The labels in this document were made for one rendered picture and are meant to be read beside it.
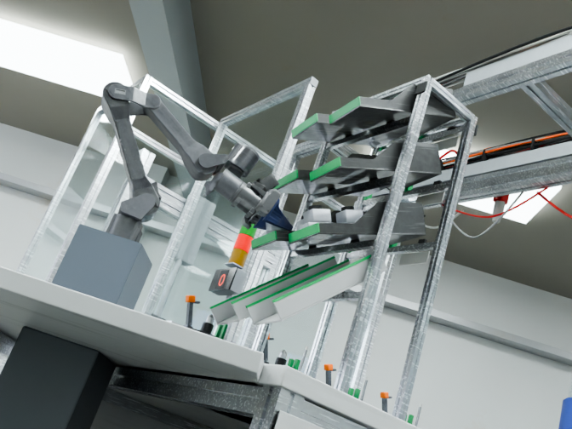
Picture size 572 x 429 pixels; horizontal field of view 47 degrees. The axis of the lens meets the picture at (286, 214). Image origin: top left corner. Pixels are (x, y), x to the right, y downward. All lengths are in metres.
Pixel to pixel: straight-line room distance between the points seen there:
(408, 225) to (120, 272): 0.63
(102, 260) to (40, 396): 0.28
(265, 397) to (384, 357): 4.84
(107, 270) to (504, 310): 5.08
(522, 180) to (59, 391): 1.92
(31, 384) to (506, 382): 5.05
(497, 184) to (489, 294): 3.48
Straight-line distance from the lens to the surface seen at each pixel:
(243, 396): 1.05
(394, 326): 5.87
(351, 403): 1.04
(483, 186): 2.79
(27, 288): 0.99
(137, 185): 1.48
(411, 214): 1.50
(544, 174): 2.64
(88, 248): 1.40
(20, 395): 1.36
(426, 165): 1.56
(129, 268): 1.37
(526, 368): 6.12
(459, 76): 2.43
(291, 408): 0.98
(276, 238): 1.47
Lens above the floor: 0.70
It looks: 22 degrees up
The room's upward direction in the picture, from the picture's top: 19 degrees clockwise
